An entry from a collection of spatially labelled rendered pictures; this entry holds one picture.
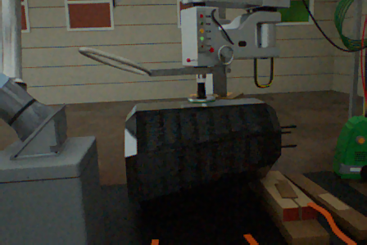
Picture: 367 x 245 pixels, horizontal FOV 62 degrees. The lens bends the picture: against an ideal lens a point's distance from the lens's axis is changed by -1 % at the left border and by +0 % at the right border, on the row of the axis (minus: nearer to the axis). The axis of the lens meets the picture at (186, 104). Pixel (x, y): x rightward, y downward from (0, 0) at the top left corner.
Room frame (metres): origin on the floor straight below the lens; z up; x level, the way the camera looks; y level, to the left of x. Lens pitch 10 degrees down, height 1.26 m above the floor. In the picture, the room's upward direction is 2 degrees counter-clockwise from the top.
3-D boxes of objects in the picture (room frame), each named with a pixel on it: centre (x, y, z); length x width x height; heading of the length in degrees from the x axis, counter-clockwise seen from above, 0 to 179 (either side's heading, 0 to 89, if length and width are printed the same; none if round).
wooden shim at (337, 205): (2.15, -1.08, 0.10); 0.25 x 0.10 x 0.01; 11
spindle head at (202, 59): (2.38, -0.19, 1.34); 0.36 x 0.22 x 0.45; 121
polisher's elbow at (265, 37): (2.68, -0.69, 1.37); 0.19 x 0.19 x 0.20
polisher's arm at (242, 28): (2.53, -0.46, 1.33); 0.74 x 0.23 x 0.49; 121
